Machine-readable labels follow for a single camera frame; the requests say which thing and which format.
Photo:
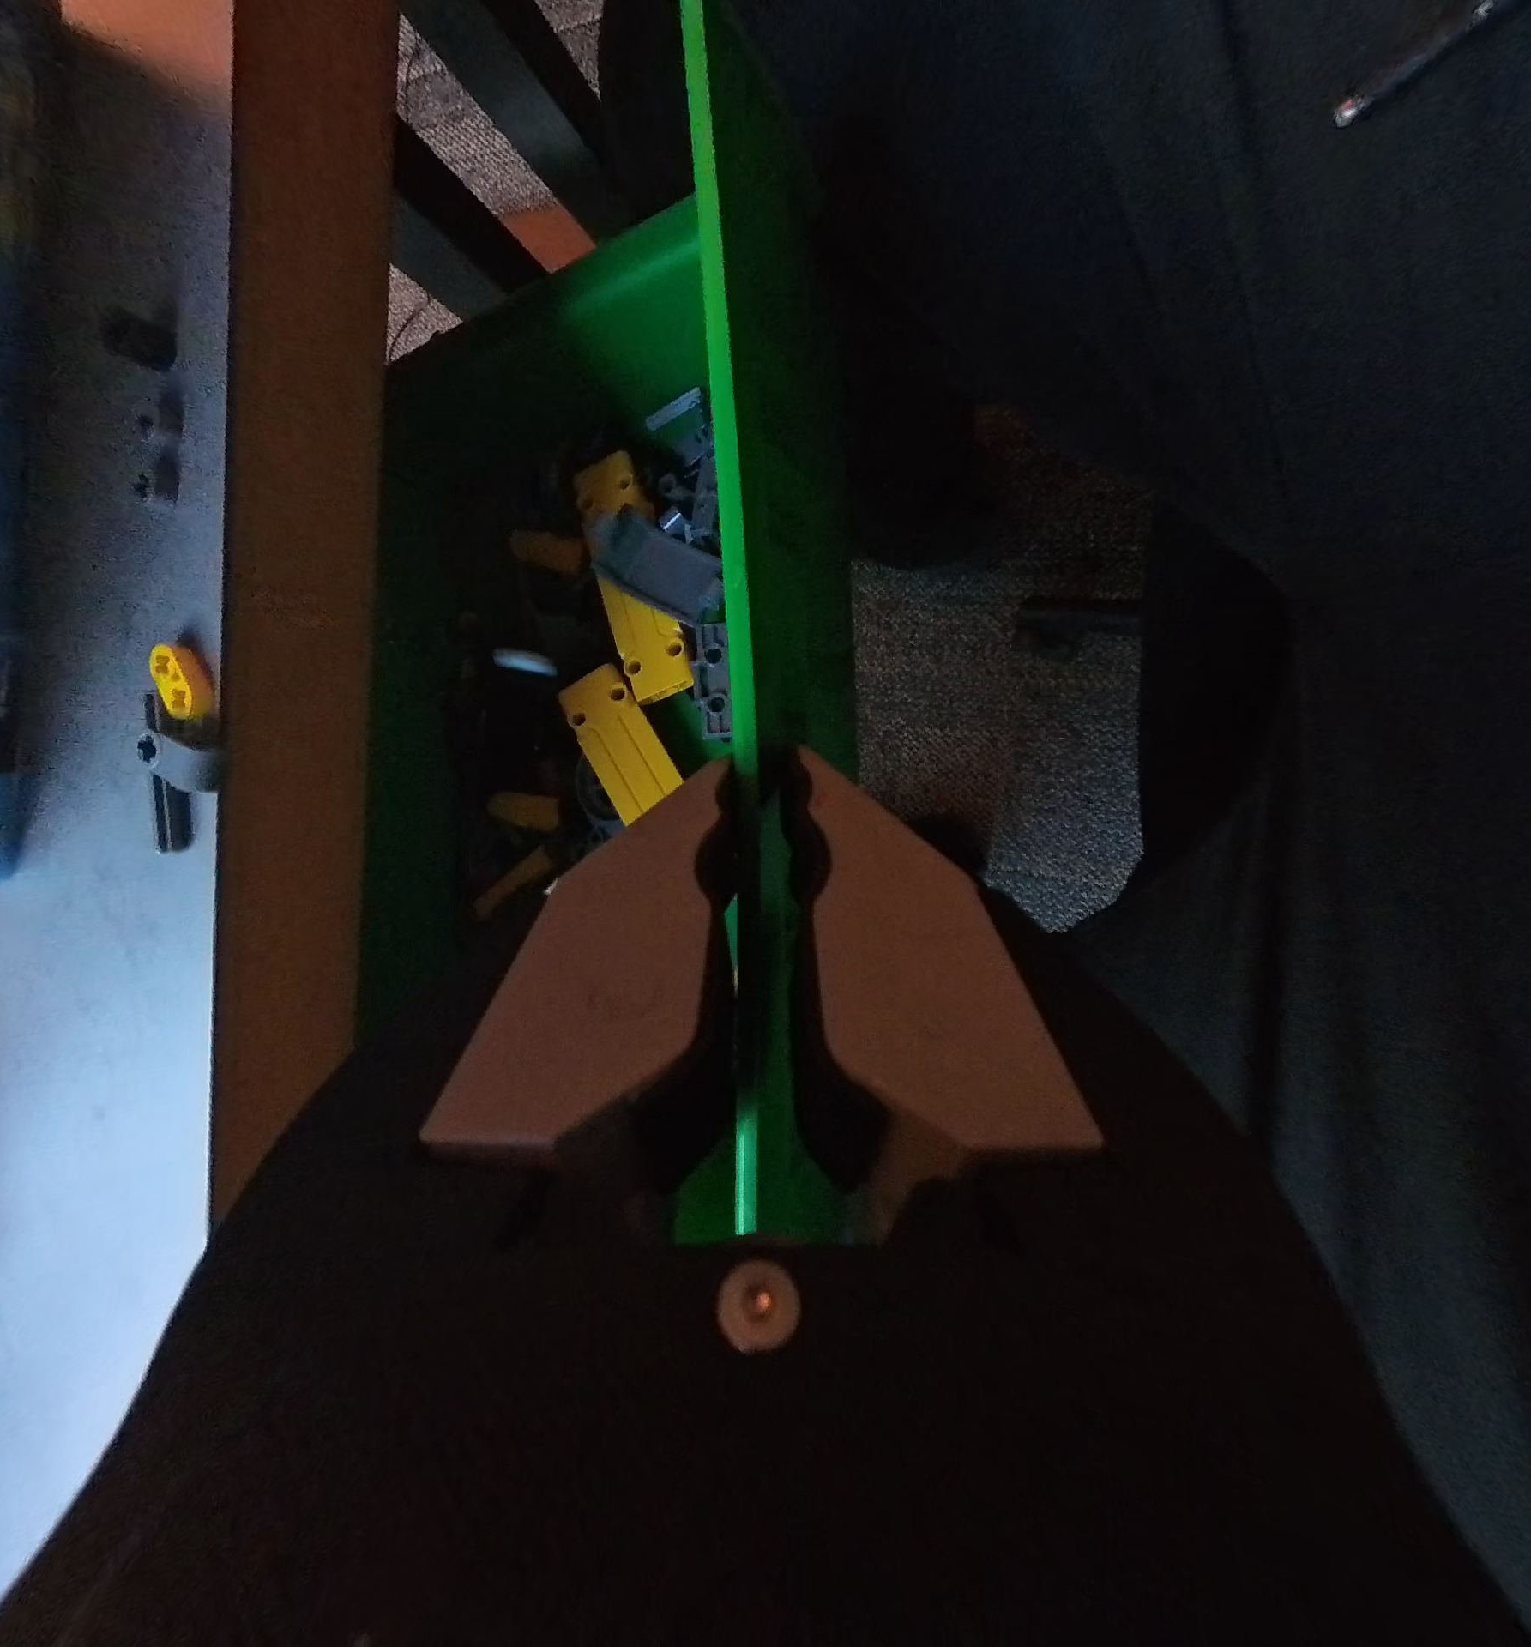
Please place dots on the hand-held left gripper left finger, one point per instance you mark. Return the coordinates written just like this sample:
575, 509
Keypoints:
586, 1004

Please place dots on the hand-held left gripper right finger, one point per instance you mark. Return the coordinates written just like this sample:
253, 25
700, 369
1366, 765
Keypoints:
937, 1018

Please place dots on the pile of toy building pieces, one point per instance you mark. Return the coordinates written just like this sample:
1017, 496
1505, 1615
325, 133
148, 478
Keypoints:
178, 738
533, 799

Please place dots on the green plastic storage box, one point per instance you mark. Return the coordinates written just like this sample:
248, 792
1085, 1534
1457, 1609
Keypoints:
776, 386

